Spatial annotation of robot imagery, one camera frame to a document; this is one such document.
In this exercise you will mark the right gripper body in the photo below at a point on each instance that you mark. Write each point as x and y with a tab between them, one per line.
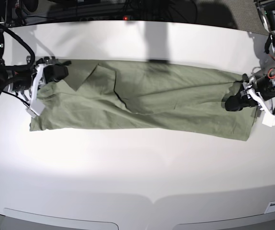
25	83

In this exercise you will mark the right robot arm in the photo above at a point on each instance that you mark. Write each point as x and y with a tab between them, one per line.
4	68

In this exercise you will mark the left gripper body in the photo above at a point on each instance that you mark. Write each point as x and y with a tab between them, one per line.
255	91

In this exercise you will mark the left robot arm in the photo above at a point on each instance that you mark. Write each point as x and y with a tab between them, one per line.
266	12

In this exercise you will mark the green T-shirt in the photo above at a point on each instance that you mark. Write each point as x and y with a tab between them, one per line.
110	94

